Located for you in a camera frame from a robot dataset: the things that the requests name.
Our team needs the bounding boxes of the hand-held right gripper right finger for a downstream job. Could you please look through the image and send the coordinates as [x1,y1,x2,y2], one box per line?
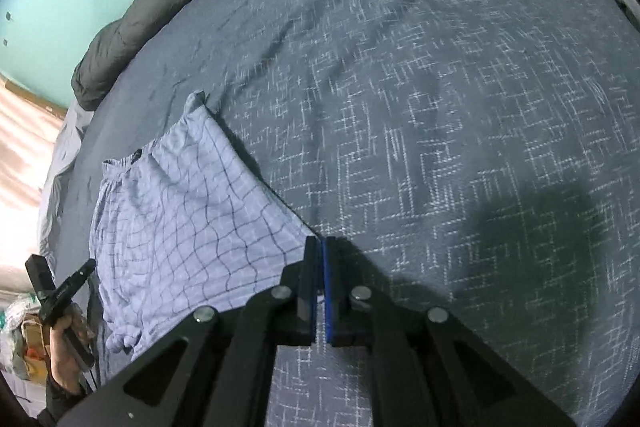
[322,237,576,427]

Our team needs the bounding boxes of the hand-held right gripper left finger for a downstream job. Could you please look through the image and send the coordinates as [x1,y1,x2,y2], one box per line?
[57,236,321,427]

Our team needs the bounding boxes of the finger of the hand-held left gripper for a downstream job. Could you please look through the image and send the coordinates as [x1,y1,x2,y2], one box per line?
[69,258,99,286]

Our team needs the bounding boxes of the light blue plaid shorts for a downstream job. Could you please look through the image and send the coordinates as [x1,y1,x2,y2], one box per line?
[89,91,321,356]

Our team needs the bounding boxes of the person's left forearm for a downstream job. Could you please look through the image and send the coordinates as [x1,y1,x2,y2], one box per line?
[36,377,97,425]

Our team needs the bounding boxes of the person's left hand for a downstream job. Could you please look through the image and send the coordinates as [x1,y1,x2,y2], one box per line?
[47,303,97,396]

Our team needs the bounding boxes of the clear plastic bag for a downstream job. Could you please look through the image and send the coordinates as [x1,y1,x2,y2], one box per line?
[0,293,40,382]

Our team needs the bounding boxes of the brown cardboard box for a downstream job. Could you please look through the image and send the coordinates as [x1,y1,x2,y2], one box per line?
[20,319,54,379]

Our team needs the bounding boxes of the light grey bed sheet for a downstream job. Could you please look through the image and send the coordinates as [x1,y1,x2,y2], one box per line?
[37,99,96,259]

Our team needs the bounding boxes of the dark grey rolled duvet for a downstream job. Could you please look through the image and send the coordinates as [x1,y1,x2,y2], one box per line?
[70,0,386,112]

